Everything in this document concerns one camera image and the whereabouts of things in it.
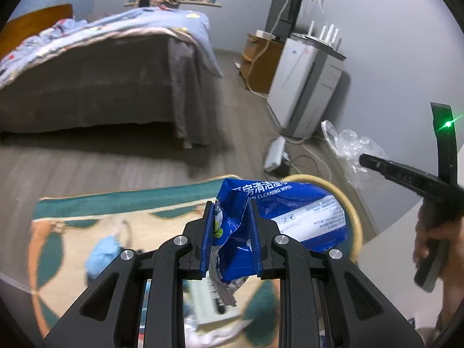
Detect light blue face mask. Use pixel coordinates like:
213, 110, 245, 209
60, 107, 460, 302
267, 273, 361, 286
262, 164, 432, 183
85, 236, 121, 280

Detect blue cleaning wipes pack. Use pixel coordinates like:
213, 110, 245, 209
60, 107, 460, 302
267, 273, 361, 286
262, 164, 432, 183
209, 178, 348, 306

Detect yellow teal trash bin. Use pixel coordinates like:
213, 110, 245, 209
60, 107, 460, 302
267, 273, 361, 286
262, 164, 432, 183
282, 174, 363, 263

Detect right hand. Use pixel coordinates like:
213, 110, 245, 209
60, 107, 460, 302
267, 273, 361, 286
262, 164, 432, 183
413, 201, 463, 302

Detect patterned teal orange rug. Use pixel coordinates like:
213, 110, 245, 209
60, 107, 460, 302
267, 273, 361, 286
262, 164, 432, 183
28, 177, 278, 347

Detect clear plastic bag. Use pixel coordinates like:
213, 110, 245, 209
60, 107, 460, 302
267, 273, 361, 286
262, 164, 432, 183
321, 120, 389, 191

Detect white power strip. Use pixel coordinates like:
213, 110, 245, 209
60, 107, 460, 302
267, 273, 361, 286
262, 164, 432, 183
263, 136, 285, 173

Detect white air purifier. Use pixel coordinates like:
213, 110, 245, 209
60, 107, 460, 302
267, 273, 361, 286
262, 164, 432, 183
267, 34, 346, 140

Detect white wifi router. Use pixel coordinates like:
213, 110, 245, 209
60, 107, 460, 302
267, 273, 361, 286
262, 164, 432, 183
307, 21, 342, 51

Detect wooden side cabinet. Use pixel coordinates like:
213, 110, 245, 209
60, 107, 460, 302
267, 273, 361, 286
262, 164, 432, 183
239, 34, 284, 94

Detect black monitor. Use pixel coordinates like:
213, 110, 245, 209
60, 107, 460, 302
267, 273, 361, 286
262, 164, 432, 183
265, 0, 302, 43

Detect floral blue quilt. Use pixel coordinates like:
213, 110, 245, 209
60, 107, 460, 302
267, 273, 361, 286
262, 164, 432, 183
1, 7, 222, 88

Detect wooden headboard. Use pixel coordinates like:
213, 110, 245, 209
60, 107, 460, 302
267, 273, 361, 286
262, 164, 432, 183
0, 4, 73, 58

